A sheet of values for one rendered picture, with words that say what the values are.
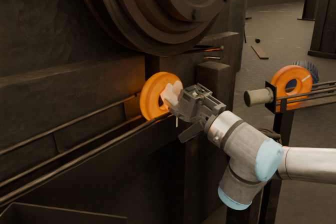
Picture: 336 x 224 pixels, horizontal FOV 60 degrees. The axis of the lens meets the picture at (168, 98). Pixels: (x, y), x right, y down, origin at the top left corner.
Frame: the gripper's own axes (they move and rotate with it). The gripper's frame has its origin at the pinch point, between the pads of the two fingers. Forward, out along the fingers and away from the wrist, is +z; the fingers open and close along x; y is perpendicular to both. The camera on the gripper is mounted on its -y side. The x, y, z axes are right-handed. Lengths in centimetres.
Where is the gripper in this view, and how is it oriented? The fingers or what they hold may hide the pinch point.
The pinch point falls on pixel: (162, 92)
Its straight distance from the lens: 85.7
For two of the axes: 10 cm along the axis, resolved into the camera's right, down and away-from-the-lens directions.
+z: -6.8, -5.1, 5.3
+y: 1.9, -8.2, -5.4
